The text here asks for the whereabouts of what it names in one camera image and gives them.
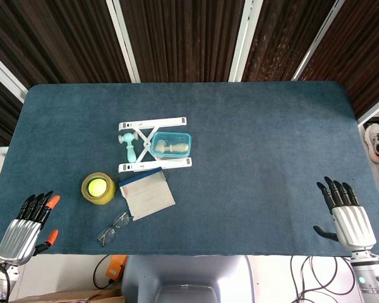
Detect grey robot torso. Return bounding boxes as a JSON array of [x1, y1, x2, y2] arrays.
[[121, 254, 256, 303]]

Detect wooden brush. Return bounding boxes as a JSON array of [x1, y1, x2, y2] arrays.
[[153, 141, 190, 154]]

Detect light blue massage hammer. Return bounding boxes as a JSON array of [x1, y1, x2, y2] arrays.
[[117, 132, 139, 163]]

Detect black floor cable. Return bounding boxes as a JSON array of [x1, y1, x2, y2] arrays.
[[290, 255, 339, 303], [311, 255, 357, 297], [92, 254, 115, 290]]

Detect clear container with blue lid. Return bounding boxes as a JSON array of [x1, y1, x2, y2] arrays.
[[150, 131, 193, 159]]

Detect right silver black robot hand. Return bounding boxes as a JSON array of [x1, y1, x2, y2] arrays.
[[313, 176, 378, 253]]

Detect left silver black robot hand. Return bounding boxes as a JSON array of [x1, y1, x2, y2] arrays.
[[0, 190, 61, 266]]

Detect white folding laptop stand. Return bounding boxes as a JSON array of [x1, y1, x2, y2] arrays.
[[117, 116, 193, 174]]

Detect white partition post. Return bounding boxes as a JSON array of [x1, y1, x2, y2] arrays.
[[105, 0, 141, 83], [228, 0, 264, 83], [291, 0, 347, 81], [0, 47, 28, 104], [357, 91, 379, 126]]

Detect blue table cloth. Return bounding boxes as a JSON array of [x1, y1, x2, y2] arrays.
[[0, 81, 379, 257]]

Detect eyeglasses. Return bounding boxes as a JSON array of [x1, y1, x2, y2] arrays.
[[97, 211, 134, 248]]

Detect yellow tape roll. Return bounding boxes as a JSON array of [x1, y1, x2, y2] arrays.
[[81, 172, 117, 206]]

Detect orange power device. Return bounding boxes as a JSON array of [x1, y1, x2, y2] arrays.
[[108, 254, 128, 282]]

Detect yellow green tennis ball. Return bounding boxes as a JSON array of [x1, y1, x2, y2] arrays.
[[87, 178, 104, 196]]

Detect white sneaker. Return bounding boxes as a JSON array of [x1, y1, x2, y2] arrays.
[[364, 122, 379, 164]]

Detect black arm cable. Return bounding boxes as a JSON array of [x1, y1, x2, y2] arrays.
[[0, 262, 11, 301]]

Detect brown partition panel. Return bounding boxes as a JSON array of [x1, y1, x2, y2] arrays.
[[298, 0, 379, 118], [0, 71, 23, 148], [0, 0, 132, 95], [119, 0, 248, 83], [242, 0, 335, 82]]

